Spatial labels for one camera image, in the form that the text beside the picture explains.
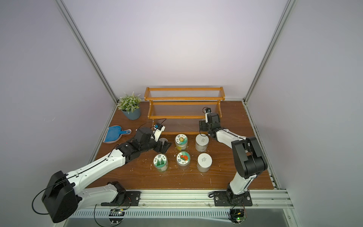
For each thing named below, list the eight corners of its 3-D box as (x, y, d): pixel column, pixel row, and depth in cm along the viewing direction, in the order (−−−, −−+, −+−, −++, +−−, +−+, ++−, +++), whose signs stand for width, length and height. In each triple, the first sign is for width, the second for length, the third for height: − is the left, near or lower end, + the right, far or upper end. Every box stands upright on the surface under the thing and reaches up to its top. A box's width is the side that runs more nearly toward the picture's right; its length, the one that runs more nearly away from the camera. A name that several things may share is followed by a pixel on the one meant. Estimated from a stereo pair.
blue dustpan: (104, 143, 96) (102, 141, 94) (110, 127, 105) (109, 125, 103) (127, 143, 96) (126, 141, 94) (132, 127, 105) (131, 125, 103)
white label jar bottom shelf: (197, 172, 84) (198, 167, 76) (196, 159, 89) (197, 153, 81) (210, 172, 84) (213, 167, 76) (209, 159, 89) (211, 152, 81)
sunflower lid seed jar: (175, 150, 92) (174, 144, 86) (176, 140, 97) (175, 133, 91) (187, 150, 92) (187, 144, 86) (187, 139, 97) (187, 133, 91)
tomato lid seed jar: (177, 169, 84) (176, 164, 78) (177, 156, 90) (176, 151, 83) (190, 169, 84) (190, 164, 78) (190, 156, 90) (190, 151, 83)
